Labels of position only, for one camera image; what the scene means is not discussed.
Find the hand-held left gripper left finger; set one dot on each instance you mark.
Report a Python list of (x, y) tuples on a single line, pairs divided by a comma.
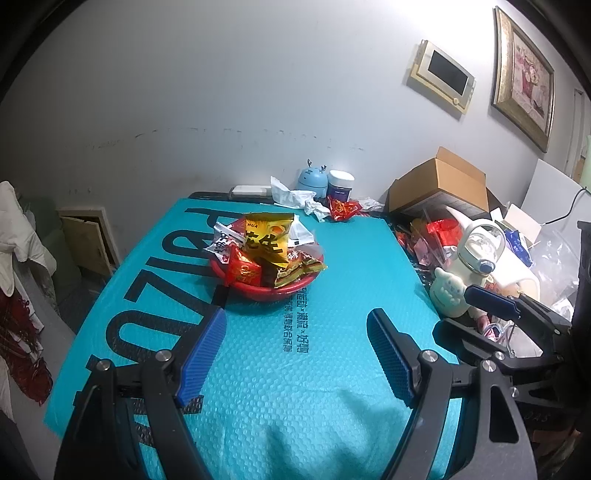
[(203, 355)]

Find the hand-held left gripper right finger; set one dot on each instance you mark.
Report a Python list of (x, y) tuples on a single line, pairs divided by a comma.
[(390, 355)]

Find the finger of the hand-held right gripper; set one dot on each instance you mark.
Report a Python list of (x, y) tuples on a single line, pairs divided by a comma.
[(489, 297), (521, 357)]

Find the red plastic basket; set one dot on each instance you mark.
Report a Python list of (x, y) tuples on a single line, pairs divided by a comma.
[(258, 293)]

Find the red gold print snack packet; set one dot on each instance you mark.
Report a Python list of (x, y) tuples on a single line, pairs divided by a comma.
[(242, 270)]

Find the white black print snack packet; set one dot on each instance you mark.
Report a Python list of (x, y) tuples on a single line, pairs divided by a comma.
[(224, 242)]

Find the yellow snack packet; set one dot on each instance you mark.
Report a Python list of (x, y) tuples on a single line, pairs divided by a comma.
[(268, 240)]

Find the cream character toy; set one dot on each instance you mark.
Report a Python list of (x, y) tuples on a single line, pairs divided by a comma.
[(448, 293)]

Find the clear bag of red packets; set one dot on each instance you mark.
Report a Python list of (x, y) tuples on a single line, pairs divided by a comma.
[(438, 233)]

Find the teal bubble mat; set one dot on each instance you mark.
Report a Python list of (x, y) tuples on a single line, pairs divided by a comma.
[(300, 369)]

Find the white board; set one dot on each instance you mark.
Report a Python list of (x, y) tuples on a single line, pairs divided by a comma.
[(549, 194)]

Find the cardboard box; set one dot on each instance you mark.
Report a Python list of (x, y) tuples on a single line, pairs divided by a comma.
[(443, 184)]

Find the white crumpled wrapper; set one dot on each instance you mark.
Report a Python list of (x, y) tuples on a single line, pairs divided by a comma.
[(371, 204)]

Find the red crumpled snack packet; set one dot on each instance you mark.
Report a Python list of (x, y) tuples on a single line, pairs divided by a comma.
[(344, 210)]

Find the white power bank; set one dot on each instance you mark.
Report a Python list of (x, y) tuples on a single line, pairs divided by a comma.
[(251, 191)]

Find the red patterned cloth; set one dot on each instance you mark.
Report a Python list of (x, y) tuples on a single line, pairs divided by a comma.
[(25, 350)]

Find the white lidded dark jar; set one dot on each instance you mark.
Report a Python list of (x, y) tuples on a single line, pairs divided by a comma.
[(340, 184)]

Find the white crumpled tissue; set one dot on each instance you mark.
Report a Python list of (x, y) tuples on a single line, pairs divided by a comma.
[(293, 198)]

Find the blue antlered humidifier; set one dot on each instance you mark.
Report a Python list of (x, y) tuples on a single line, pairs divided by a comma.
[(311, 177)]

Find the white padded jacket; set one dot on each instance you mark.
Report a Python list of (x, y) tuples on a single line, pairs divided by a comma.
[(21, 240)]

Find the gold framed picture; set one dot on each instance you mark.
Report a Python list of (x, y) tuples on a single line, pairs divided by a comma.
[(524, 78)]

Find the wooden framed wall panel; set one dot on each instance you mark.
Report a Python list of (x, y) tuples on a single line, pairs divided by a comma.
[(87, 240)]

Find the wall intercom panel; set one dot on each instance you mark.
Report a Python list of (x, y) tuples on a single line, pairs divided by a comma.
[(443, 74)]

